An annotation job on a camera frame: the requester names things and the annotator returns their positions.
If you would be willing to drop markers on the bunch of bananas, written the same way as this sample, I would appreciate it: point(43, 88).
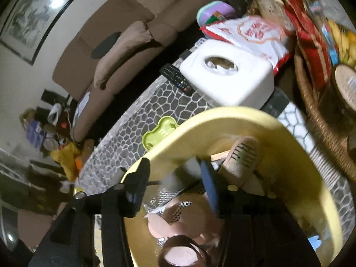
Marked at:
point(343, 43)

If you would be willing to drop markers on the red white snack bag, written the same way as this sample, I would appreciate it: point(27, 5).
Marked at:
point(256, 33)

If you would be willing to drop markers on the red snack package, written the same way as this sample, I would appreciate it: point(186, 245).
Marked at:
point(311, 50)

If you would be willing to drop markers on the stacked purple green bowls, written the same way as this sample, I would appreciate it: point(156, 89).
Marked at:
point(211, 9)

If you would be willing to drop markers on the black remote control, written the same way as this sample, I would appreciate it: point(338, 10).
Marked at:
point(176, 79)

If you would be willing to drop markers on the brown toy cup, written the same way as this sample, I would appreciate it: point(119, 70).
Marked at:
point(180, 256)

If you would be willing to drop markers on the beige snack package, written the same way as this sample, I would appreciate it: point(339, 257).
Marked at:
point(274, 11)

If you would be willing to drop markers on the brown sofa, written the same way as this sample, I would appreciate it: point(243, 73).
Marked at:
point(83, 50)

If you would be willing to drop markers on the clear plastic bag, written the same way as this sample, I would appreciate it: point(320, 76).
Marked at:
point(167, 197)

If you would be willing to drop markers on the pink perforated plastic toy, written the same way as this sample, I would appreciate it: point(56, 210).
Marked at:
point(192, 217)

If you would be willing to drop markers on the black speaker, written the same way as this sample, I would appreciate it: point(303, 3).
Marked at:
point(54, 98)

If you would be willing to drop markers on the stack of blue boxes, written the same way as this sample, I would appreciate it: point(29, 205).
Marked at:
point(35, 133)

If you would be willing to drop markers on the tan pillow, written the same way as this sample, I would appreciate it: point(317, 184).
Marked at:
point(119, 50)

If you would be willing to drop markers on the framed landscape painting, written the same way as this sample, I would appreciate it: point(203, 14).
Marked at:
point(33, 14)

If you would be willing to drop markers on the orange plastic item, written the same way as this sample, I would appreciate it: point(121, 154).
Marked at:
point(78, 164)

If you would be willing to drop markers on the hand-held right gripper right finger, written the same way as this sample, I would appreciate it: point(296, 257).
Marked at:
point(210, 186)

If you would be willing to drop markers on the blue packaged item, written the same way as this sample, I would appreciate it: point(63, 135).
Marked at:
point(313, 243)

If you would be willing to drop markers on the brown chair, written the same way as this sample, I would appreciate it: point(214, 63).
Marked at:
point(33, 228)

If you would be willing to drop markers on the black flat pad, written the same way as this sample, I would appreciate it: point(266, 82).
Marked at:
point(105, 46)

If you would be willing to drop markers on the white paper sheets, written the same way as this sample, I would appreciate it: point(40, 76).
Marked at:
point(83, 107)

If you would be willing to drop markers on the slotted wooden paddle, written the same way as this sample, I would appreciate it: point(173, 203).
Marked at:
point(242, 155)

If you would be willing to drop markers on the yellow plastic basin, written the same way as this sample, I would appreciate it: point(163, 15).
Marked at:
point(228, 119)

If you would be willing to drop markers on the white cap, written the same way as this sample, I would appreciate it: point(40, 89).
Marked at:
point(54, 113)

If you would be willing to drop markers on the brown jar with white lid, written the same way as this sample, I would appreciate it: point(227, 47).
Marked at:
point(347, 86)

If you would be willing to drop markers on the wicker basket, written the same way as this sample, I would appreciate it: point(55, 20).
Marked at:
point(314, 111)

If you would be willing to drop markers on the white tissue box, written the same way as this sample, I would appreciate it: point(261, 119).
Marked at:
point(244, 83)

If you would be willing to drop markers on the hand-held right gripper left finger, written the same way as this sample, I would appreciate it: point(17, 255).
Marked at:
point(136, 180)

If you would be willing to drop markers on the grey mosaic desktop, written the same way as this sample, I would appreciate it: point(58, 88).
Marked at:
point(133, 114)

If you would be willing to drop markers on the yellow bag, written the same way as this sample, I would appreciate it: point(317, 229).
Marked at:
point(65, 160)

